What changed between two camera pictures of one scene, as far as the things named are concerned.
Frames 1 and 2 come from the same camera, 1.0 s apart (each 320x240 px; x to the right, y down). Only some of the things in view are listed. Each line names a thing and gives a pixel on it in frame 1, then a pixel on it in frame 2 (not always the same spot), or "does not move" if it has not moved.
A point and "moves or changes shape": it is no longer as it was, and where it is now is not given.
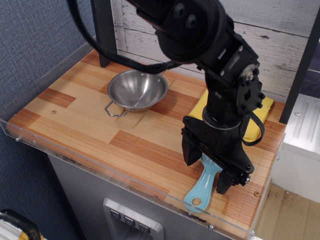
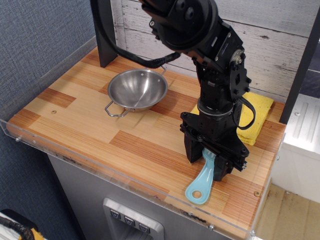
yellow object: (23, 236) to (37, 235)
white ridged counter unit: (297, 170) does not move
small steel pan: (135, 90) does not move
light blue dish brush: (203, 190) moves or changes shape
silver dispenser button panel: (125, 224) does not move
